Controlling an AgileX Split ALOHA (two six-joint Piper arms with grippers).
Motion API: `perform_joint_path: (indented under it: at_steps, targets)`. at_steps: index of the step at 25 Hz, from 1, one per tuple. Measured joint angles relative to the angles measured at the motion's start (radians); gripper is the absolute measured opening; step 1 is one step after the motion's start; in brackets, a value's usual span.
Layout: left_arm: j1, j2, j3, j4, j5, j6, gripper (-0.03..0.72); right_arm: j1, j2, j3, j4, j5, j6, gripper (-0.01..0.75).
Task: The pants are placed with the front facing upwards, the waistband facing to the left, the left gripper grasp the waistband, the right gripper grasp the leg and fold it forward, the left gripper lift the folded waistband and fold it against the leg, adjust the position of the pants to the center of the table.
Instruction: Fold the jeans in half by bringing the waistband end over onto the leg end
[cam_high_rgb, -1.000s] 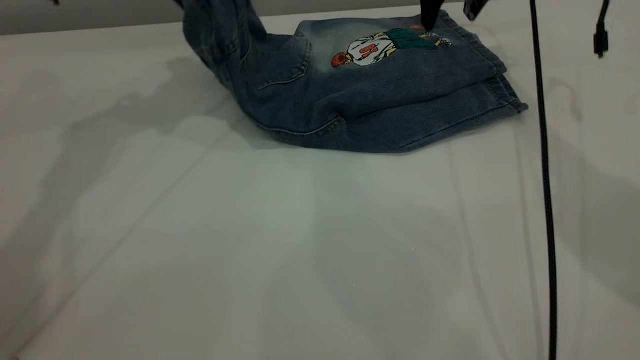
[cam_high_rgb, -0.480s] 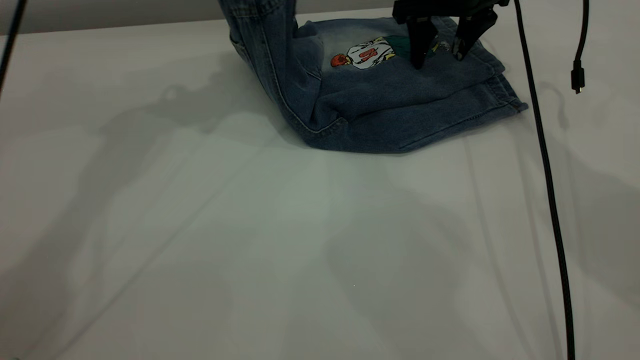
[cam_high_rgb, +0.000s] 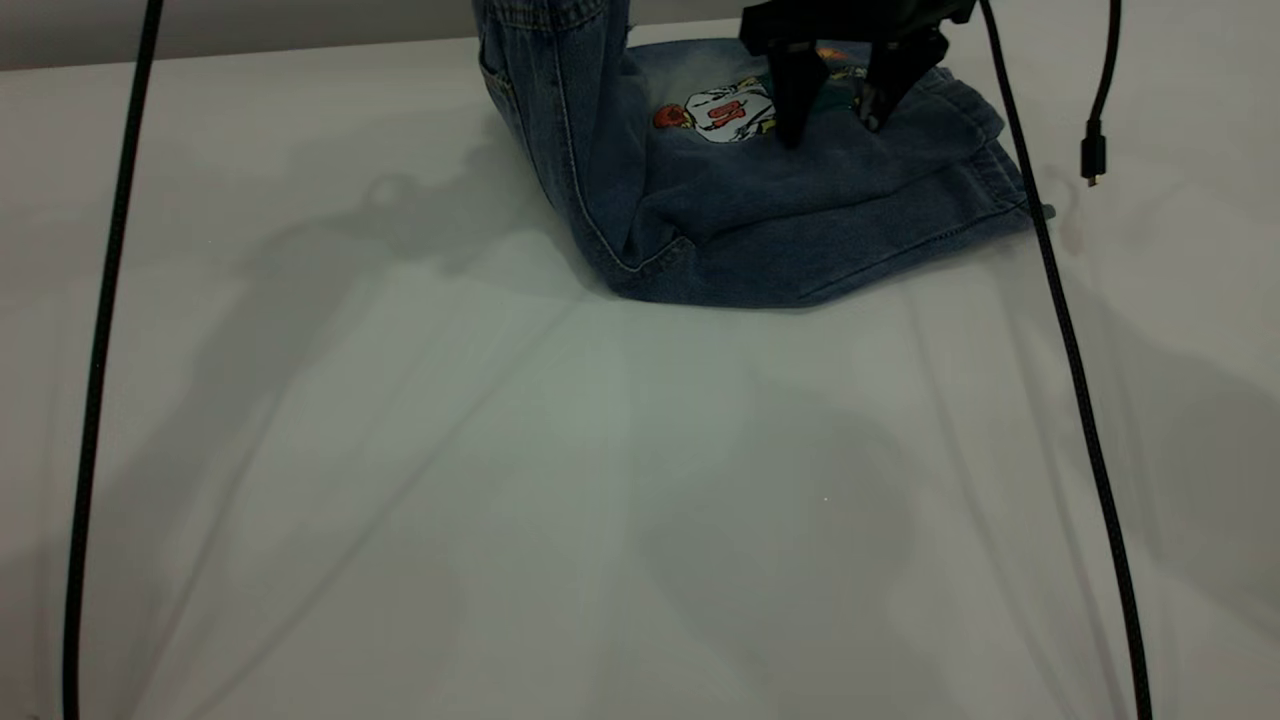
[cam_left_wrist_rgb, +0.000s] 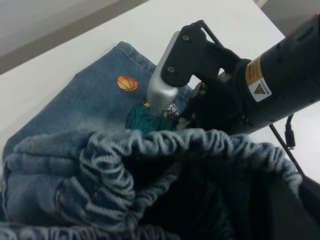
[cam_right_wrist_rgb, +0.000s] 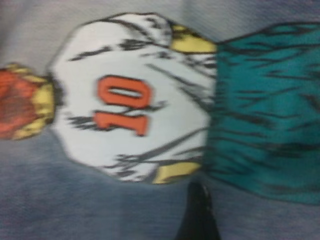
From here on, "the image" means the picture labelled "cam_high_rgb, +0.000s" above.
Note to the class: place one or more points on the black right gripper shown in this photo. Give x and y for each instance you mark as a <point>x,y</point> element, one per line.
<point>850,20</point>

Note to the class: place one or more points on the blue denim shorts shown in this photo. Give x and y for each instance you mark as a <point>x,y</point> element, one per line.
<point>760,220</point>

